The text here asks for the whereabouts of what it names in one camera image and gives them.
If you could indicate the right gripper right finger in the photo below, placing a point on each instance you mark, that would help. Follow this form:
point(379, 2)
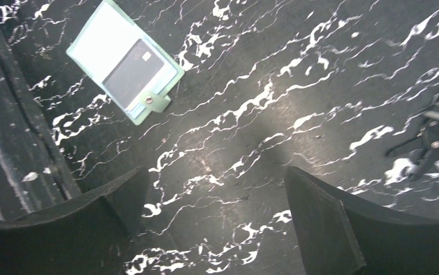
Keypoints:
point(341, 233)

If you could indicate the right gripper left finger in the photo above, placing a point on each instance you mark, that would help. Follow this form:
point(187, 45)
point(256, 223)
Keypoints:
point(88, 234)

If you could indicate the green card holder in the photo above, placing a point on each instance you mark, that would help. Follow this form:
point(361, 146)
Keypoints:
point(104, 40)

